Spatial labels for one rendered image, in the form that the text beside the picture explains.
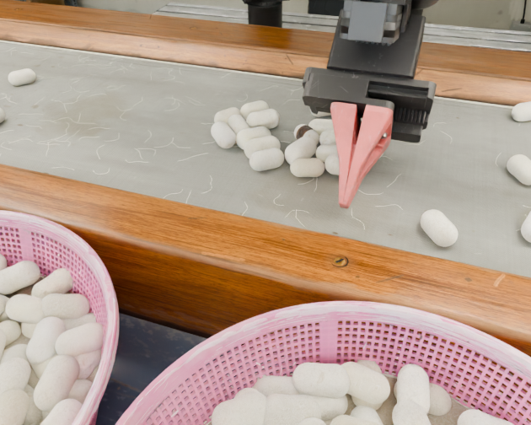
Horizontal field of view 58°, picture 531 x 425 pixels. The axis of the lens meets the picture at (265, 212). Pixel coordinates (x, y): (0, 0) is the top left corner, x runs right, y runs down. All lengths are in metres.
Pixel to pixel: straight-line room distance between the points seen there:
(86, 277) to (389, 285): 0.21
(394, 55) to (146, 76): 0.37
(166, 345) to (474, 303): 0.23
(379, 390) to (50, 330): 0.21
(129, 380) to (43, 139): 0.28
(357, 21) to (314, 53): 0.32
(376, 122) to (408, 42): 0.07
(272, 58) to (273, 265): 0.38
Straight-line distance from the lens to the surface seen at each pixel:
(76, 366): 0.33
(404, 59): 0.39
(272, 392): 0.30
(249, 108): 0.53
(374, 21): 0.33
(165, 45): 0.71
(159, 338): 0.41
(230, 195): 0.42
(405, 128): 0.42
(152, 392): 0.27
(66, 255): 0.38
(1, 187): 0.45
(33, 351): 0.34
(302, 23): 1.08
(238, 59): 0.67
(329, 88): 0.39
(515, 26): 2.54
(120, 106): 0.59
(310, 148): 0.46
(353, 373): 0.30
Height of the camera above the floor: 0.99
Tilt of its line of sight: 39 degrees down
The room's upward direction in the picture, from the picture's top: 1 degrees counter-clockwise
